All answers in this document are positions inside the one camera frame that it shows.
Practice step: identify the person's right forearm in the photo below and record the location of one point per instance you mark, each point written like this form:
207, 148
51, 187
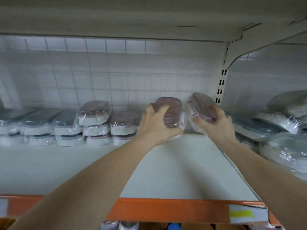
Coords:
273, 179

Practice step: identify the pile of soap dishes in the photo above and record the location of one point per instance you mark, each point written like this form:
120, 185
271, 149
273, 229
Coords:
283, 136

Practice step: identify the person's left forearm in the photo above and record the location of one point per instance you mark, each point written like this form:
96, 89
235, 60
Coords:
72, 189

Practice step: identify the person's left hand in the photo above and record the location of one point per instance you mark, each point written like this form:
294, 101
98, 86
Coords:
153, 129

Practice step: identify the person's right hand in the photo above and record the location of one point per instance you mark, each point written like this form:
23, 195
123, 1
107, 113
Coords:
218, 129

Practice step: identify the orange metal store shelving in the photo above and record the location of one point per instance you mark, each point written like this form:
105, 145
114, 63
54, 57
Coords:
182, 208

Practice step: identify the brown mauve lid plastic box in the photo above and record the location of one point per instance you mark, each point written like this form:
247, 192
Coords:
173, 110
201, 105

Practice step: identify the blue plastic bottle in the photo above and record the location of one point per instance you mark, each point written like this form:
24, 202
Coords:
174, 226

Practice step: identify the yellow shelf price label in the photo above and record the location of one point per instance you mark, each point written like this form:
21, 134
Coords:
247, 213

